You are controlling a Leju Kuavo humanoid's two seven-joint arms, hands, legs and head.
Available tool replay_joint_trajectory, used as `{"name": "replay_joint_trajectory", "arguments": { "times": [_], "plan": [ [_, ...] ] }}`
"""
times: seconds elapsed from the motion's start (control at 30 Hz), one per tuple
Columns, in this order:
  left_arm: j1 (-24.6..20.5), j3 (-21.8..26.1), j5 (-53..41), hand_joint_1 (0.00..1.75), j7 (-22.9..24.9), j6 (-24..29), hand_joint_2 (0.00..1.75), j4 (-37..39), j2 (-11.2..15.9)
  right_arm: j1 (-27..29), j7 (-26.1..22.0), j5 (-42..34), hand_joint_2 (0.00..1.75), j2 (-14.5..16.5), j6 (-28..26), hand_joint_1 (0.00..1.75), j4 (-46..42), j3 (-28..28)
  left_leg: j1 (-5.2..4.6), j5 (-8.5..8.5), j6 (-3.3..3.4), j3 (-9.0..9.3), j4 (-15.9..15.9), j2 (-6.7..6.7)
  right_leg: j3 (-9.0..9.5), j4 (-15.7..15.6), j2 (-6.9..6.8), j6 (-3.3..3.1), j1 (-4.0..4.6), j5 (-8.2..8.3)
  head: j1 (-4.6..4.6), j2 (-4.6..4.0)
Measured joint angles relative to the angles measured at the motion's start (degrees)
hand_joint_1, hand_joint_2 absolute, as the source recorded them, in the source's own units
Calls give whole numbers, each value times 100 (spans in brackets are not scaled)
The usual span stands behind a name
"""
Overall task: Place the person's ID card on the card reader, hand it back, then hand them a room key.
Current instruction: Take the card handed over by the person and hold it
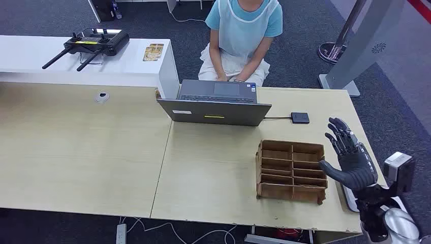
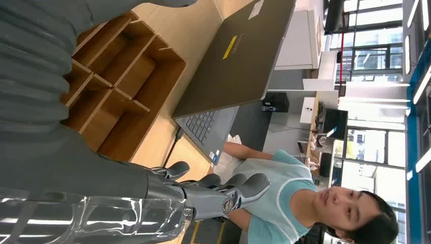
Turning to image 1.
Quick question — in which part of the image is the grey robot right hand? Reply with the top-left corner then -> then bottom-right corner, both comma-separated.
319,117 -> 379,192

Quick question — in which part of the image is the person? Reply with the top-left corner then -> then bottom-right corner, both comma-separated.
198,0 -> 284,87

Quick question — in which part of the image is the brown cardboard card organizer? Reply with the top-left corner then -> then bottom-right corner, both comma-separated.
255,139 -> 329,205

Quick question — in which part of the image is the gold card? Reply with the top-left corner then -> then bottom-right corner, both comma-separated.
142,47 -> 160,62

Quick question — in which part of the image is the grey laptop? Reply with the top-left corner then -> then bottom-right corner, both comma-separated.
157,79 -> 272,127

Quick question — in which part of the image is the small black square box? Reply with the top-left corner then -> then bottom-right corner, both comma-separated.
291,112 -> 311,125

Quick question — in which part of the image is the red object under desk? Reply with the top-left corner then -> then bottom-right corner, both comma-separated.
274,228 -> 302,240

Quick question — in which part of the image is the white desk foot bar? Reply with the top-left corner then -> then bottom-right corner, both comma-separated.
244,234 -> 305,244

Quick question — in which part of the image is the plastic water bottle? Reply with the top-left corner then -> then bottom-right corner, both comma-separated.
112,0 -> 123,20

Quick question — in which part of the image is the black remote controller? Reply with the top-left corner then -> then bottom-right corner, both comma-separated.
42,28 -> 130,72

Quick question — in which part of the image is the grey kiosk stand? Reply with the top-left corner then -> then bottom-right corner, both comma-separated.
318,0 -> 407,98

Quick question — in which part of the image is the black computer tower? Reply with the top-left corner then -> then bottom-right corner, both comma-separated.
88,0 -> 116,23

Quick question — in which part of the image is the white power strip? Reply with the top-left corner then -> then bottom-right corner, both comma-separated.
116,223 -> 128,244

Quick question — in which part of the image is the white counter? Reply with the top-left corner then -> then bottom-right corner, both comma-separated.
0,35 -> 181,100

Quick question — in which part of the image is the thin white cable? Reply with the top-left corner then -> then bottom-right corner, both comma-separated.
167,9 -> 207,23

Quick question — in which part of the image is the metal wire controller stand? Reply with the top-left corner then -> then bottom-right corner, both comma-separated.
79,51 -> 105,66

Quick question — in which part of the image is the white floor cable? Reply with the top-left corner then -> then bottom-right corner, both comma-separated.
119,216 -> 238,244

